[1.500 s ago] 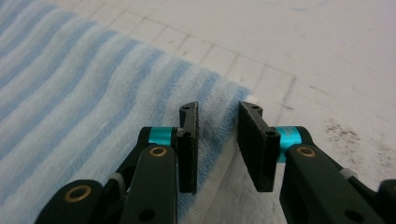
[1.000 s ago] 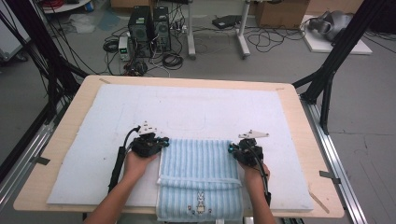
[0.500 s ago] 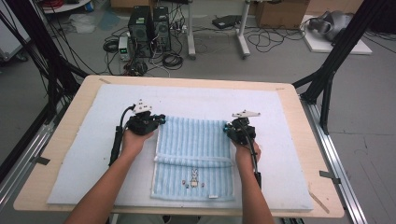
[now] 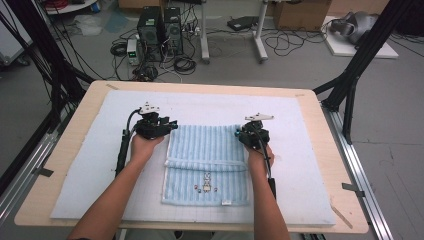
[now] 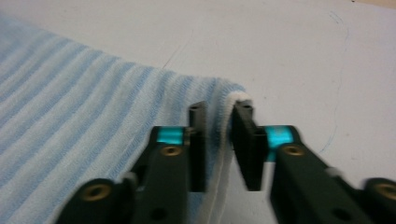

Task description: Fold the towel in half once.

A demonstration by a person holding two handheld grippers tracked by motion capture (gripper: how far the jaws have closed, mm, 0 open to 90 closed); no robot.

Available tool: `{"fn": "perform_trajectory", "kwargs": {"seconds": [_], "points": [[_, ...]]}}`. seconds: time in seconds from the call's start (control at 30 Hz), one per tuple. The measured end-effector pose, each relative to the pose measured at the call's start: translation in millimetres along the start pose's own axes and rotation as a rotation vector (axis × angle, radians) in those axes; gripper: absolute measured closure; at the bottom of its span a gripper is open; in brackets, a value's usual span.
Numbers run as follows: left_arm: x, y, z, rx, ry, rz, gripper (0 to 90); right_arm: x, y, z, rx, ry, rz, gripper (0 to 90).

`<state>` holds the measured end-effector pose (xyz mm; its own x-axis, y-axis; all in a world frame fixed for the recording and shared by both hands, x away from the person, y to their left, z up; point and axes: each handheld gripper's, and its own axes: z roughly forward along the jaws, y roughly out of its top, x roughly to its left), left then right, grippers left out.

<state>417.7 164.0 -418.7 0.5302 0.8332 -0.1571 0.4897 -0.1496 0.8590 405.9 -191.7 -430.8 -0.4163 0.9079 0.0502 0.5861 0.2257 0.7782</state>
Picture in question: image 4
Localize black tape strip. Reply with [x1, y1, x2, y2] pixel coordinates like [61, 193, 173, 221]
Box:
[31, 166, 55, 179]
[341, 182, 366, 198]

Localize white desk frame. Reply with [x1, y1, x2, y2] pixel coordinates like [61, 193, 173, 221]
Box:
[199, 0, 270, 65]

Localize white panel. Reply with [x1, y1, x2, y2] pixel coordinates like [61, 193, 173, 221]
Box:
[0, 9, 35, 66]

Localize white power supply unit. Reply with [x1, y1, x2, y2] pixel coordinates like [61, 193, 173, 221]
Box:
[126, 38, 141, 66]

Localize slim black computer tower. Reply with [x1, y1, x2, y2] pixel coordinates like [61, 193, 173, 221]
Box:
[163, 6, 185, 56]

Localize white foam mat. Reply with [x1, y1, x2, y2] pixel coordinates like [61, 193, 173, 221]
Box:
[49, 89, 337, 228]

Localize flat black device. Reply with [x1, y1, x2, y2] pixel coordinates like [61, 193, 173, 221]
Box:
[226, 15, 261, 32]

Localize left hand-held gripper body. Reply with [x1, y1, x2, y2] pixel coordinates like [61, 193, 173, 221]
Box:
[133, 102, 171, 141]

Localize brown cardboard box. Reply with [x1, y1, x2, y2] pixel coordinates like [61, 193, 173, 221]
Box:
[273, 0, 333, 32]

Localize person's trousers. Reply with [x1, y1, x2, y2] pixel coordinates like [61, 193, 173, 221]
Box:
[120, 229, 262, 240]

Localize aluminium rail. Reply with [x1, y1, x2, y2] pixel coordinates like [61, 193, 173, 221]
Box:
[0, 109, 73, 228]
[321, 102, 396, 240]

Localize small black cable coil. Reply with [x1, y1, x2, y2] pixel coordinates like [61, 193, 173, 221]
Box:
[109, 41, 129, 57]

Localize loose black floor cables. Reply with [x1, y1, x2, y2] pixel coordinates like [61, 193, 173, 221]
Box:
[262, 27, 330, 58]

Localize black metal frame stand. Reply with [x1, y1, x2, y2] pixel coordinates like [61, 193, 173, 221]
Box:
[0, 0, 96, 135]
[312, 0, 424, 145]

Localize blue plastic sheet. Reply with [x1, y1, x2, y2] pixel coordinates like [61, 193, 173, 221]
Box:
[103, 11, 131, 35]

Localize thin wooden strip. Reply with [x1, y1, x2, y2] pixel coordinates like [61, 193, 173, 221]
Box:
[329, 203, 355, 230]

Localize left hand-held gripper cable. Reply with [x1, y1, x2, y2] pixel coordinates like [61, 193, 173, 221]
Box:
[114, 107, 143, 178]

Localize white floor board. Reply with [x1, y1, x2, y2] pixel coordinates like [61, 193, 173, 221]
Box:
[321, 15, 400, 60]

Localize large black cable coil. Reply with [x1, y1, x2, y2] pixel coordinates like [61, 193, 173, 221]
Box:
[172, 55, 198, 76]

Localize blue striped towel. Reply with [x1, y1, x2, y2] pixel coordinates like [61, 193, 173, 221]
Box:
[161, 123, 251, 207]

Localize round white table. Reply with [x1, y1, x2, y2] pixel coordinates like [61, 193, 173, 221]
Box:
[44, 0, 100, 16]

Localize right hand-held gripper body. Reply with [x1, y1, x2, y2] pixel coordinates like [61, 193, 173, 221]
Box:
[240, 112, 275, 151]

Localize clear plastic bag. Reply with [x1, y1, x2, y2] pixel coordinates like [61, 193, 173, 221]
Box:
[72, 14, 104, 37]

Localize grey helmet device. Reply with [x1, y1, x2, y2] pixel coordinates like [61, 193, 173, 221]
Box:
[329, 10, 380, 46]

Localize person's right hand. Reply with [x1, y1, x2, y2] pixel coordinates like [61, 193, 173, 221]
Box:
[246, 144, 276, 175]

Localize person's left hand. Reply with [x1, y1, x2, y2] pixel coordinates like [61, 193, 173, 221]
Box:
[129, 134, 166, 165]

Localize large black computer tower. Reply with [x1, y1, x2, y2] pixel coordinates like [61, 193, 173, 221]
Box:
[136, 5, 165, 63]

